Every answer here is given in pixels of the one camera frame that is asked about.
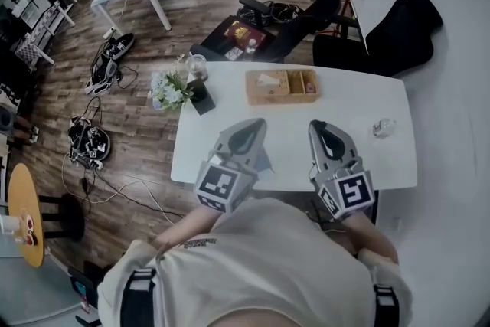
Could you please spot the wicker basket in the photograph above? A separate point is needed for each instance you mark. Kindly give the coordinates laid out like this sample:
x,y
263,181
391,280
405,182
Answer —
x,y
283,97

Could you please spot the round wooden table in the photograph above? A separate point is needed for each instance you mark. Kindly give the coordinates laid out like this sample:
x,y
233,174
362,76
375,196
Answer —
x,y
25,187

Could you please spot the red box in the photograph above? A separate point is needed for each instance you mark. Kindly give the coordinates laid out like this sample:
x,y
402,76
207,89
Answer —
x,y
245,32

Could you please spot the plate with red food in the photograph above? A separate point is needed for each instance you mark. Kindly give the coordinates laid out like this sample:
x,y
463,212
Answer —
x,y
28,227

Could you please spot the round bundle of devices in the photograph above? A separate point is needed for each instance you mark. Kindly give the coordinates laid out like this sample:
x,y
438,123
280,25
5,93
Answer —
x,y
92,143

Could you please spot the person's left forearm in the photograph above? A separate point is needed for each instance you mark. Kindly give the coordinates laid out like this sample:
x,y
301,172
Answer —
x,y
191,227

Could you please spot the pale flower bouquet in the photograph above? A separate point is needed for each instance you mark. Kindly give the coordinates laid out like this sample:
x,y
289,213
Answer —
x,y
168,92

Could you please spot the person's right forearm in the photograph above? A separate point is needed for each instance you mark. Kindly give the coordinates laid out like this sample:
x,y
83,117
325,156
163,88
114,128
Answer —
x,y
373,237

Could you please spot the blue notebook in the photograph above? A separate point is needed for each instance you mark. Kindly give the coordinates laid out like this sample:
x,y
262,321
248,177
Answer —
x,y
266,162

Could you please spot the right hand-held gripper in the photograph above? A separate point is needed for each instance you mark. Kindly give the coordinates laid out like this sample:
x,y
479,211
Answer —
x,y
354,193

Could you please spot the white checkered chair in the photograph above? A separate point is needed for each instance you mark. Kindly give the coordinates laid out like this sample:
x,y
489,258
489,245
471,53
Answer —
x,y
42,34

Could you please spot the black office chair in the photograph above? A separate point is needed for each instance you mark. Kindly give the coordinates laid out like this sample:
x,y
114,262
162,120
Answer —
x,y
86,279
398,38
298,30

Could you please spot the black stool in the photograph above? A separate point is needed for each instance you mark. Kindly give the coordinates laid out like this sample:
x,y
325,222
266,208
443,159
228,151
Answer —
x,y
70,216

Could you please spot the black white gripper device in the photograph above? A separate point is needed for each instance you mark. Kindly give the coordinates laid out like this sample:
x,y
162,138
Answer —
x,y
122,44

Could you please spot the black flower box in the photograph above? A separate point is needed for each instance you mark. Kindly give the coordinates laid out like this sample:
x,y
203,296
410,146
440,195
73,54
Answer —
x,y
203,97

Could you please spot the grey white gripper device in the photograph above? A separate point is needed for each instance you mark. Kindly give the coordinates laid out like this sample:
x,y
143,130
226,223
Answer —
x,y
101,82

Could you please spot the colourful small box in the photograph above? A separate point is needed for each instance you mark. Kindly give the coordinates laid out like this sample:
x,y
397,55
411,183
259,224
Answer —
x,y
81,293

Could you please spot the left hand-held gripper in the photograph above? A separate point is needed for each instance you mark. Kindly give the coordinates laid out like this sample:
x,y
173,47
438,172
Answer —
x,y
216,184

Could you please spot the white tissue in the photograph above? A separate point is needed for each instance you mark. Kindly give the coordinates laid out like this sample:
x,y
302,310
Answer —
x,y
268,79

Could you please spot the person's beige t-shirt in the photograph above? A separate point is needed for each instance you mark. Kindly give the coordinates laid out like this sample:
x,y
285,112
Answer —
x,y
260,268

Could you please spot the white power strip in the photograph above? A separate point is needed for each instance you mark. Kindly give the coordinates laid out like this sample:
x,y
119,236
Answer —
x,y
109,33

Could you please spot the clear plastic cup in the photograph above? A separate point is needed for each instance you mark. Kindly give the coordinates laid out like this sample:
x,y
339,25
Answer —
x,y
198,67

